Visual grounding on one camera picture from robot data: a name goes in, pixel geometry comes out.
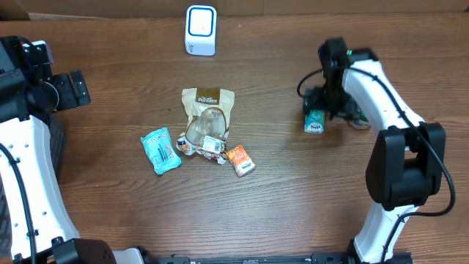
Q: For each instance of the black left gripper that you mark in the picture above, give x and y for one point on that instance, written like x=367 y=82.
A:
x=70 y=99

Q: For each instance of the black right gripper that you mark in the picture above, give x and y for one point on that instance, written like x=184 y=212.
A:
x=314 y=100

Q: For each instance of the teal Kleenex tissue pack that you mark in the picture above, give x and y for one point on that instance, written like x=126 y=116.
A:
x=314 y=122

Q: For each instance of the green lid jar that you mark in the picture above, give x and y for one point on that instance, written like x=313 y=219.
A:
x=361 y=123

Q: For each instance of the orange tissue pack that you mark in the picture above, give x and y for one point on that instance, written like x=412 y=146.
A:
x=241 y=161

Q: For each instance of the beige snack pouch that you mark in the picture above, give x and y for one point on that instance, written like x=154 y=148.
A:
x=209 y=112

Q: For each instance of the mint green wipes pack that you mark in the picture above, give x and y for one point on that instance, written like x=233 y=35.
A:
x=158 y=148

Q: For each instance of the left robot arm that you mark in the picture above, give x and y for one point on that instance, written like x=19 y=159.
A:
x=32 y=145

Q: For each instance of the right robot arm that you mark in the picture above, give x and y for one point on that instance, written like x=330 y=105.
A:
x=405 y=175

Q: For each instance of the white barcode scanner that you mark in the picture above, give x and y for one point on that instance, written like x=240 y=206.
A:
x=200 y=30

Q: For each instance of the dark grey plastic basket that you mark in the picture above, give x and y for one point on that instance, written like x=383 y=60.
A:
x=57 y=144

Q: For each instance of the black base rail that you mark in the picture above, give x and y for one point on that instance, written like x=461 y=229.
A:
x=256 y=260

